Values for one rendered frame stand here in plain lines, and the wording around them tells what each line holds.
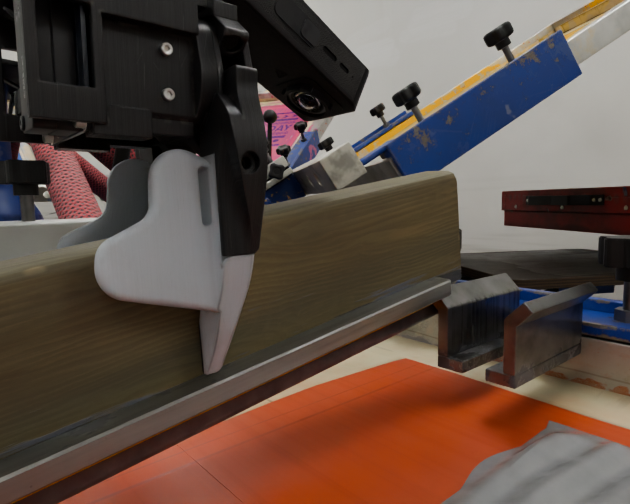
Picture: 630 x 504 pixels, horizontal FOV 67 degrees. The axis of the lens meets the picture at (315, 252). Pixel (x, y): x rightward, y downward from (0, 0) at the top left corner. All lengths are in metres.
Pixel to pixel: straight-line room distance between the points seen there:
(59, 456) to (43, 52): 0.14
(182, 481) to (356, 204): 0.17
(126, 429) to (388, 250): 0.17
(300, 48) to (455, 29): 2.43
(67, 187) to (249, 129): 0.52
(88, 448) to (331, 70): 0.19
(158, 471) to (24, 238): 0.23
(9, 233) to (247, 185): 0.28
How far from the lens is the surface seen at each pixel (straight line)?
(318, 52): 0.25
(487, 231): 2.43
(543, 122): 2.33
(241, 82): 0.19
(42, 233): 0.43
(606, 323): 0.39
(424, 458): 0.28
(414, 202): 0.30
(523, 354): 0.32
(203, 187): 0.20
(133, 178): 0.24
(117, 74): 0.19
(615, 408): 0.37
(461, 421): 0.32
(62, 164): 0.73
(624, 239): 0.38
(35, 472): 0.20
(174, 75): 0.20
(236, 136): 0.18
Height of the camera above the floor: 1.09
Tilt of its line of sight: 6 degrees down
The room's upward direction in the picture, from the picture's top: 1 degrees counter-clockwise
